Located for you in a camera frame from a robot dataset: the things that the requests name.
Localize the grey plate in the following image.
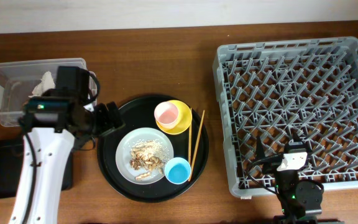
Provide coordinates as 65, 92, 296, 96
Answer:
116, 128, 174, 185

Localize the pink cup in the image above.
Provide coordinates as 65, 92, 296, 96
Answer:
154, 101, 179, 129

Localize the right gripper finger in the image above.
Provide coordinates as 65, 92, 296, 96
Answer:
291, 129, 314, 154
255, 136, 265, 159

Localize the yellow bowl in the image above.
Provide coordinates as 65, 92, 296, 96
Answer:
155, 100, 193, 135

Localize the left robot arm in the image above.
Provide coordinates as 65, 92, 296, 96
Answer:
9, 66, 125, 223

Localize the peanut shells and rice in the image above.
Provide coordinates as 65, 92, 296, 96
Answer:
129, 140, 171, 180

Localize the clear plastic bin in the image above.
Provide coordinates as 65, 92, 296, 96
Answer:
0, 58, 87, 127

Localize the grey dishwasher rack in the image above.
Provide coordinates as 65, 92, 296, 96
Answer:
213, 37, 358, 199

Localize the blue cup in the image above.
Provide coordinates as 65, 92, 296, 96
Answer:
164, 157, 191, 185

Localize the white napkin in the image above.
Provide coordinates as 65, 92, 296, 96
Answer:
29, 71, 55, 98

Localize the round black serving tray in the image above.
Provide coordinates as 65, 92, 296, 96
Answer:
97, 95, 209, 203

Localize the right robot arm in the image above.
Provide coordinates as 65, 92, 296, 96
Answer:
249, 133, 324, 223

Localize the black rectangular tray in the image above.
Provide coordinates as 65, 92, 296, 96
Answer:
0, 138, 24, 198

